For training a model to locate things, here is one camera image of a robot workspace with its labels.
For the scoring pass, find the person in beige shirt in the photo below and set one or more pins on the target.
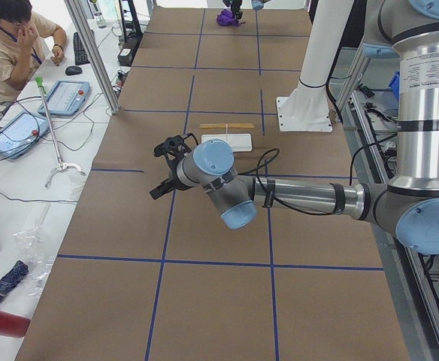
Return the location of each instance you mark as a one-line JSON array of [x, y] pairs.
[[21, 50]]

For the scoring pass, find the right wooden rack rod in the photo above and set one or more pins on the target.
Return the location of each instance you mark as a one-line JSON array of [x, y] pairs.
[[225, 123]]

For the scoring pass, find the black computer mouse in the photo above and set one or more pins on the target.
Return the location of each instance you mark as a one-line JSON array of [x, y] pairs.
[[73, 70]]

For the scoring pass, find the far teach pendant tablet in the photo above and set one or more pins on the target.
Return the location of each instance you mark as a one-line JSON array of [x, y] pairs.
[[66, 97]]

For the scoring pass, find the white towel rack base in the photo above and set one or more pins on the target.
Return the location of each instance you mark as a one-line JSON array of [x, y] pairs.
[[238, 142]]

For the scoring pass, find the black keyboard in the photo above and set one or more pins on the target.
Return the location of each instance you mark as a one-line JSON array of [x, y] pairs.
[[80, 54]]

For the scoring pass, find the crumpled clear plastic bag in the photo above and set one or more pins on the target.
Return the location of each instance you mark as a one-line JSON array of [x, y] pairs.
[[35, 250]]

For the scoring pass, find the teach pendant tablet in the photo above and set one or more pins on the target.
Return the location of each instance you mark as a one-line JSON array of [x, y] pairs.
[[21, 133], [66, 97]]

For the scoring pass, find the purple towel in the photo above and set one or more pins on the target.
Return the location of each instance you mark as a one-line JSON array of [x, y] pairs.
[[226, 18]]

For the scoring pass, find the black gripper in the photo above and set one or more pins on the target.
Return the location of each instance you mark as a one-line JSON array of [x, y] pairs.
[[171, 180], [237, 6]]

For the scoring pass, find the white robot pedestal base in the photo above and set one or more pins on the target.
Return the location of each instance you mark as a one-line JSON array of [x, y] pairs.
[[306, 108]]

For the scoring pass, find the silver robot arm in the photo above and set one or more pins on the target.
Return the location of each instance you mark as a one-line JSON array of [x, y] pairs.
[[256, 4], [406, 207]]

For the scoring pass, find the left wooden rack rod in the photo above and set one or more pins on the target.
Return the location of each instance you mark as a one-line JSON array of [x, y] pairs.
[[227, 128]]

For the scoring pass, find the red cylinder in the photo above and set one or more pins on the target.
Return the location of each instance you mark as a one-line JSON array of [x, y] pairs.
[[12, 325]]

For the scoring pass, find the folded dark blue umbrella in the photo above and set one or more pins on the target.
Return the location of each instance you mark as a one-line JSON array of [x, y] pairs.
[[12, 279]]

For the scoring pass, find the wooden rack rod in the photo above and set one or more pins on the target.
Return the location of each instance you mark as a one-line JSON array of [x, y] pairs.
[[227, 128], [225, 123]]

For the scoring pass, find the metal reacher grabber tool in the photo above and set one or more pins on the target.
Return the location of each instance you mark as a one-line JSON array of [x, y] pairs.
[[62, 165]]

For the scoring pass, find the near teach pendant tablet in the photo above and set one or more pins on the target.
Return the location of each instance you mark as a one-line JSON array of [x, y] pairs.
[[21, 133]]

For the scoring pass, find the aluminium frame post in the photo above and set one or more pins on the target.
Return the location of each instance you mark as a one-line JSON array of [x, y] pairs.
[[81, 25]]

